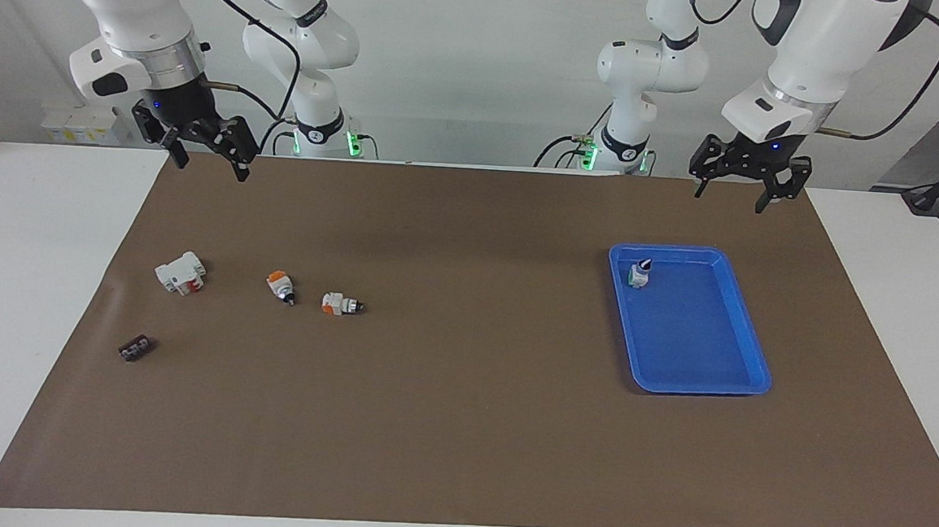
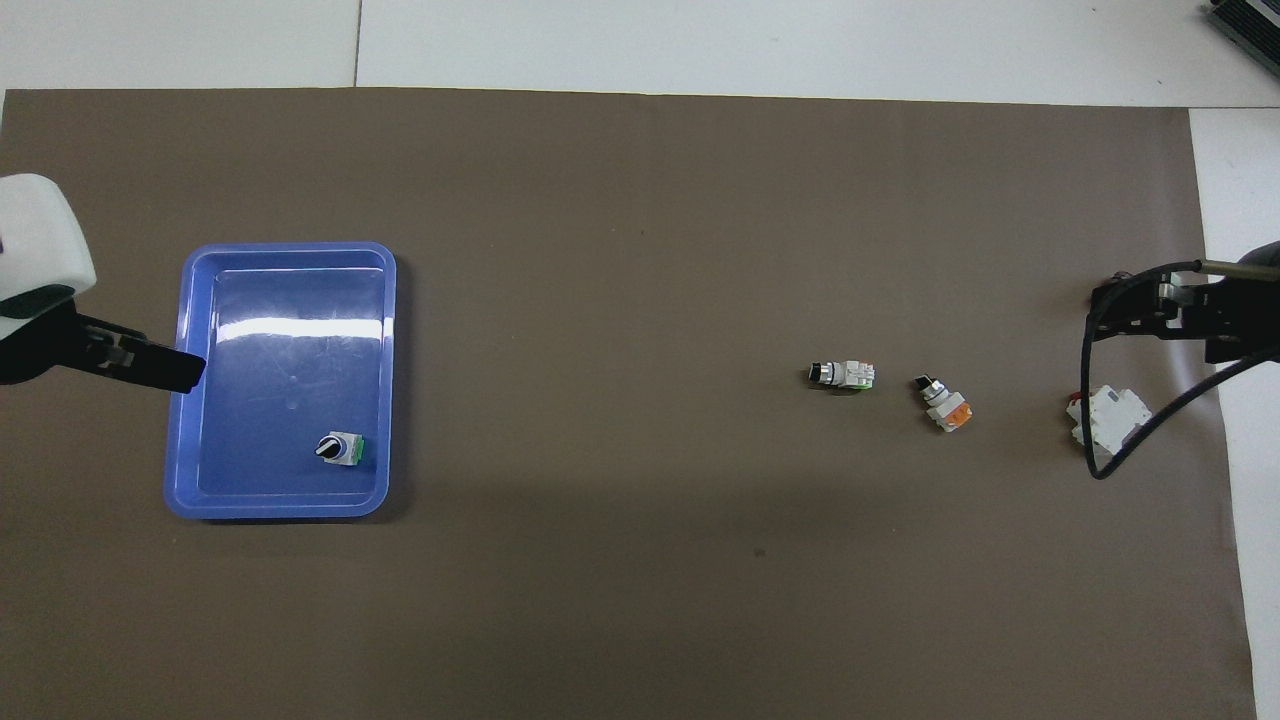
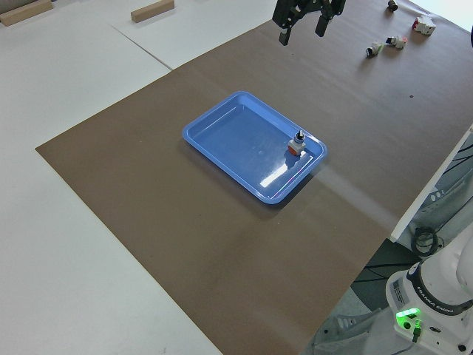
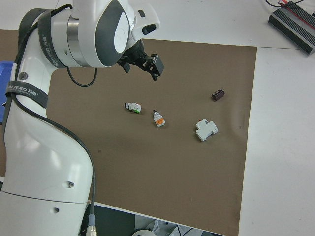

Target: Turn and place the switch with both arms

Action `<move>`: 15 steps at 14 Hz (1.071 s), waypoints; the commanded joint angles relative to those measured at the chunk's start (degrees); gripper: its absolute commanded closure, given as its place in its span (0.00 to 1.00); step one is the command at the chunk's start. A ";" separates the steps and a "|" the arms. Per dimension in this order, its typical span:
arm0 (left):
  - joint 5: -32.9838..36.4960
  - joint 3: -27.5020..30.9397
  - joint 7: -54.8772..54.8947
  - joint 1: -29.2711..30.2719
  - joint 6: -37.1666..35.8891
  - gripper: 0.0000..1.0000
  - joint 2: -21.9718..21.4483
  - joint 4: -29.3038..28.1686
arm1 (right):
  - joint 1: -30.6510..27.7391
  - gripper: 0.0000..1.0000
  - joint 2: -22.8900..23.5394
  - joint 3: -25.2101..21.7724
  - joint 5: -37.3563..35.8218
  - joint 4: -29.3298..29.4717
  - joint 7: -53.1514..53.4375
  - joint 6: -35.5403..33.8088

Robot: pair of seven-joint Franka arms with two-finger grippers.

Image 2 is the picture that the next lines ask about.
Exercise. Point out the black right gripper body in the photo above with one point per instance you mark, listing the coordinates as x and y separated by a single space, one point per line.
1240 315

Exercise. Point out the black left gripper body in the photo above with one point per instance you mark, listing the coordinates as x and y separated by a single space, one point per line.
45 340

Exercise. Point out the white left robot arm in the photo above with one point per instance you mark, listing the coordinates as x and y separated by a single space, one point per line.
35 240

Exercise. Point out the white circuit breaker red lever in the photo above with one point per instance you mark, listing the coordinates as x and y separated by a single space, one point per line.
1110 415

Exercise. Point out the blue plastic tray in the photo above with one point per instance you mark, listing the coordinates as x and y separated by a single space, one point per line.
290 330

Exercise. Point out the black finned metal box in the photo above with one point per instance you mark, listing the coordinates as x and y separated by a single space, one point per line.
1250 25

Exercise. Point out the brown table mat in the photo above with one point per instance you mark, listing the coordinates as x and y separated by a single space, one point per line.
620 300

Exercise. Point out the selector switch with orange base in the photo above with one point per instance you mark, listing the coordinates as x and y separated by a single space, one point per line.
948 405

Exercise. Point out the selector switch with white base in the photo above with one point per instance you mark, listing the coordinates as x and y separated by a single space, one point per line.
850 375

